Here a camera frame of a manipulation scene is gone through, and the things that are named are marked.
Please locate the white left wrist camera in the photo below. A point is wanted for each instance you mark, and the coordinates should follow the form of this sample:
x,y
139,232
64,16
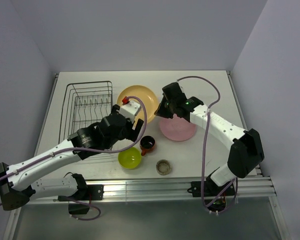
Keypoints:
x,y
131,109

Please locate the small speckled beige dish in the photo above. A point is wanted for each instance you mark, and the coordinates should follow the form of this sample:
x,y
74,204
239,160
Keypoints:
x,y
163,167

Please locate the pink plastic plate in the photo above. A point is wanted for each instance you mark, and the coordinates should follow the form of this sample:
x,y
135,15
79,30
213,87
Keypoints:
x,y
177,129

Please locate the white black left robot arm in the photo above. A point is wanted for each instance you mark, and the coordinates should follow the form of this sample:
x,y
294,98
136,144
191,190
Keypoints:
x,y
21,181

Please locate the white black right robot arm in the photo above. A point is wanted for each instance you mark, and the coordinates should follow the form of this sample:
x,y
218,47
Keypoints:
x,y
245,146

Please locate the aluminium mounting rail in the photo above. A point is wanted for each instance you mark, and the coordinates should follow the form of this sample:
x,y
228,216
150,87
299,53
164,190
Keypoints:
x,y
173,189

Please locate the black wire dish rack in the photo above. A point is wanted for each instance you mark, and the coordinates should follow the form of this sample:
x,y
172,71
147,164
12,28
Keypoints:
x,y
83,104

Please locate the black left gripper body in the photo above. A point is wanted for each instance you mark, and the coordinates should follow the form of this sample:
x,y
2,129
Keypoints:
x,y
124,133

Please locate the orange mug dark inside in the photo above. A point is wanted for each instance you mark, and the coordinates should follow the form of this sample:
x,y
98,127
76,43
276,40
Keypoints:
x,y
147,144

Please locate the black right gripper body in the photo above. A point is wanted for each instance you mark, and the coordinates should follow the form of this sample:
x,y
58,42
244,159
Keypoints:
x,y
172,104

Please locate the lime green bowl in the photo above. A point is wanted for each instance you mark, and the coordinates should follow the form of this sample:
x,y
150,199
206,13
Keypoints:
x,y
130,158

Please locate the yellow plastic plate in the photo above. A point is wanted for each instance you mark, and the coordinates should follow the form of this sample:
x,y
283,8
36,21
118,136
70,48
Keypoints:
x,y
145,94

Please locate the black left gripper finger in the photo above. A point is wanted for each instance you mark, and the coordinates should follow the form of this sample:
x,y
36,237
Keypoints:
x,y
116,111
134,133

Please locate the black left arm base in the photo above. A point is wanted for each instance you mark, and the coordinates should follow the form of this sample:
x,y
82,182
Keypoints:
x,y
92,192

